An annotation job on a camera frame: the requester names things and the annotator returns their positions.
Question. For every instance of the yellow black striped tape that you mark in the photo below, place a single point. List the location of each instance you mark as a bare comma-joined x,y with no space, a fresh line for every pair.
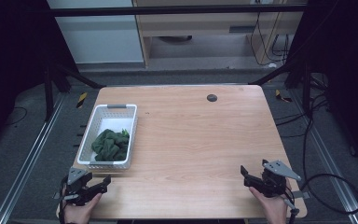
81,100
281,97

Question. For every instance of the white perforated plastic basket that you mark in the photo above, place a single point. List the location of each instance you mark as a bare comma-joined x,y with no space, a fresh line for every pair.
113,123

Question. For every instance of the person's right hand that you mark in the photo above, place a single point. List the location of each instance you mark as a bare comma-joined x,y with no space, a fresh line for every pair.
272,207

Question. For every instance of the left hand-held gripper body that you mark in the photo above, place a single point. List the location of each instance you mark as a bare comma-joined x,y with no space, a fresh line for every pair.
75,183

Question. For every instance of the black horizontal crossbar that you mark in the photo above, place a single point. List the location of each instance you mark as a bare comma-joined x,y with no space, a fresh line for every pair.
174,10

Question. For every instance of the dark green cloth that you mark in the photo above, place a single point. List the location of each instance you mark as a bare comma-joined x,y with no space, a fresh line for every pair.
110,146

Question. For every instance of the white cabinet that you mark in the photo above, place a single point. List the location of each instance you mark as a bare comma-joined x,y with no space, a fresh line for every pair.
101,39

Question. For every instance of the person's left hand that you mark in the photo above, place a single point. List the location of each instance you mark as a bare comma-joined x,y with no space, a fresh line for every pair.
79,211

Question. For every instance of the aluminium floor rail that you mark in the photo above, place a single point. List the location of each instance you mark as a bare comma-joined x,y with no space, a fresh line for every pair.
326,158
28,158

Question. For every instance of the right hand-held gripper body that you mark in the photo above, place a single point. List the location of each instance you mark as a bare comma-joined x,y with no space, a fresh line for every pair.
275,179

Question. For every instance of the black curtain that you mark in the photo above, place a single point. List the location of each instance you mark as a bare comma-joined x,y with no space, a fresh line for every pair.
15,62
341,68

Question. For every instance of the round grey table grommet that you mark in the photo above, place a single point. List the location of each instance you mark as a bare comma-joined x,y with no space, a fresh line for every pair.
212,98

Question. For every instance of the black metal stand frame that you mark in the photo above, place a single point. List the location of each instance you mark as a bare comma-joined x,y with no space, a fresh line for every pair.
51,84
295,74

